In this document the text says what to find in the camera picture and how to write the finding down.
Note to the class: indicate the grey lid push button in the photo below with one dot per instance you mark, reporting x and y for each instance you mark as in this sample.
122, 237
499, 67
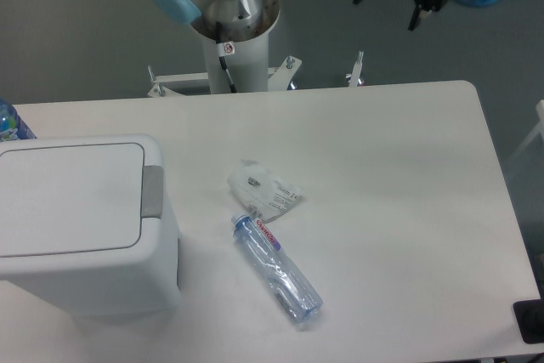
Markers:
152, 192

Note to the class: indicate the white plastic trash can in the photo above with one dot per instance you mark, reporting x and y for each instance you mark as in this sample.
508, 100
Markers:
142, 278

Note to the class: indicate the white trash can lid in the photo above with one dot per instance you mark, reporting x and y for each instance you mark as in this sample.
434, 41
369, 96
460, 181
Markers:
67, 199

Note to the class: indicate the clear plastic packaging bag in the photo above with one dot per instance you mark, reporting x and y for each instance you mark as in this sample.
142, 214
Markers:
261, 192

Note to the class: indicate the empty clear plastic bottle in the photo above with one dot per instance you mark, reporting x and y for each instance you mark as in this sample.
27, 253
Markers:
285, 281

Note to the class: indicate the black device at table edge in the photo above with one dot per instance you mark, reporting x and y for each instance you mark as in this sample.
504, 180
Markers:
529, 316

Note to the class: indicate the blue labelled bottle at left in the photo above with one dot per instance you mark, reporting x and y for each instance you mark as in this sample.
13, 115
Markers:
12, 126

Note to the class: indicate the white levelling foot bracket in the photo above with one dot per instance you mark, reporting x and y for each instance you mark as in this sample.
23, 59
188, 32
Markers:
355, 78

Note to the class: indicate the white frame at right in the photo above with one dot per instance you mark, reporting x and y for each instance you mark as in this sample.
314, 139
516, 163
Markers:
530, 145

